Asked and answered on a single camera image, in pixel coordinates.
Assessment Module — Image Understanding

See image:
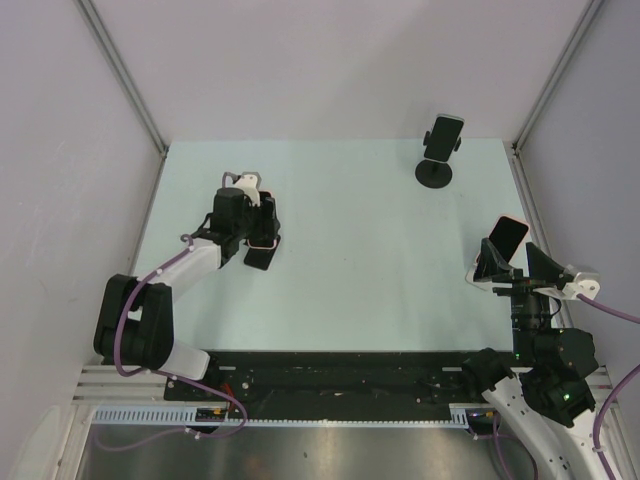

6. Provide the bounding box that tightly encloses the aluminium frame rail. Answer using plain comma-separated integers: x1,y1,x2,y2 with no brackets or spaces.
510,0,607,154
72,0,169,159

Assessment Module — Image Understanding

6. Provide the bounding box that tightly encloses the black round-base phone stand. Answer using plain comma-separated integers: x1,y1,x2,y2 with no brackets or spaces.
414,158,453,189

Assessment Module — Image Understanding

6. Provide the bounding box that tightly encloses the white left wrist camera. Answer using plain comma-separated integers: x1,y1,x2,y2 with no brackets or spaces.
233,172,261,207

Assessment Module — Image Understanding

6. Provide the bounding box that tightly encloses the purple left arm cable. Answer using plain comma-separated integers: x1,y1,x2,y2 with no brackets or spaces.
92,171,251,454

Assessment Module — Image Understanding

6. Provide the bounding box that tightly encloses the white slotted cable duct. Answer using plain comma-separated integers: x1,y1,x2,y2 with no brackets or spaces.
92,403,474,430

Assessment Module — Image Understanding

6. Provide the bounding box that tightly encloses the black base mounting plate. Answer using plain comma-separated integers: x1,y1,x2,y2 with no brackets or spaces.
164,351,484,424

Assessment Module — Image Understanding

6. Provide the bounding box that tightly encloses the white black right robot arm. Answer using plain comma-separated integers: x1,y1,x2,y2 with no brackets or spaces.
461,238,619,479

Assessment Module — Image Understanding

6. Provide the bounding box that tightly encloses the black folding phone stand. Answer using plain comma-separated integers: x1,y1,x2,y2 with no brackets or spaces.
243,235,281,271

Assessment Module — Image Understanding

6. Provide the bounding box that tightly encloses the white phone stand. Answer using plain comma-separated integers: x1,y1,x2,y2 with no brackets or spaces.
465,252,504,291

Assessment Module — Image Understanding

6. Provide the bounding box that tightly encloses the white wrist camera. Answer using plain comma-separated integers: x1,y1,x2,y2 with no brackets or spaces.
233,172,261,207
561,265,601,300

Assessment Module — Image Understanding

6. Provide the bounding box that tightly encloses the aluminium frame rail left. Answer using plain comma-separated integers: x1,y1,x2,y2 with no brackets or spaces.
72,0,169,159

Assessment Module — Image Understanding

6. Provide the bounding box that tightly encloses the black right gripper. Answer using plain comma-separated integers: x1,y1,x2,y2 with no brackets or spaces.
471,237,563,362

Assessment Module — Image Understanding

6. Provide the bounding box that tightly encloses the aluminium frame rail right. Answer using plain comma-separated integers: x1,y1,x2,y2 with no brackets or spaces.
510,0,607,154

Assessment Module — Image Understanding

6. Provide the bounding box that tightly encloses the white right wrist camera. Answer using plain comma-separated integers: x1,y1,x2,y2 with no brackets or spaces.
561,265,601,300

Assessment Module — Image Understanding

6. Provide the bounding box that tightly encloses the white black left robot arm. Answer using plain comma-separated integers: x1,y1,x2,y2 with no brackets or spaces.
93,187,281,400

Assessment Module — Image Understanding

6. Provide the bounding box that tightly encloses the pink-cased phone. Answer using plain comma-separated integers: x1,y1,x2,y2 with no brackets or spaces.
488,215,530,262
245,191,281,251

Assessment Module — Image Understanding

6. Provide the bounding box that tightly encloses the white-cased phone on round stand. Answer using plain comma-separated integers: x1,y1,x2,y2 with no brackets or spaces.
423,114,465,162

